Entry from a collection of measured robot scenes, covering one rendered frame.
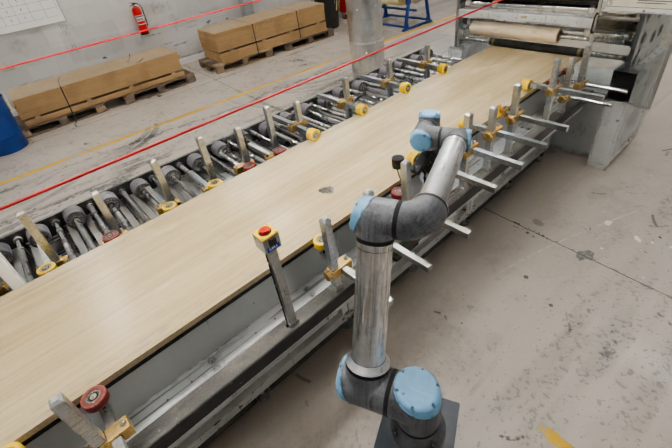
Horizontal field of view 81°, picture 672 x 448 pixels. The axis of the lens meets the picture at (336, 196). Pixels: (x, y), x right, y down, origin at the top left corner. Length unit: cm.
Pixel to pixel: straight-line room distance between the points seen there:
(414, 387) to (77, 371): 117
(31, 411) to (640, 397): 259
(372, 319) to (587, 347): 165
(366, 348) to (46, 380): 113
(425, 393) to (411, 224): 55
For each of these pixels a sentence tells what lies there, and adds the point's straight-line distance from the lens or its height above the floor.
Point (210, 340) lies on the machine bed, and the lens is 187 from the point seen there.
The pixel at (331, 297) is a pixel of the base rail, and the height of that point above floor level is 70.
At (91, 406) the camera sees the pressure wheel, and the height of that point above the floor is 91.
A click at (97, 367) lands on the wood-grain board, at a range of 174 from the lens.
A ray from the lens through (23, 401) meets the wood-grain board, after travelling 182.
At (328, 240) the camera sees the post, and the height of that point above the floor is 101.
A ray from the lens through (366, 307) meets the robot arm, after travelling 125.
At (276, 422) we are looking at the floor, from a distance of 237.
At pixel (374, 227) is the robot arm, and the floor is 136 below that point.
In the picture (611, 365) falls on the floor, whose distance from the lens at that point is 267.
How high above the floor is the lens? 210
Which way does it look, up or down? 36 degrees down
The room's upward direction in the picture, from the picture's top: 9 degrees counter-clockwise
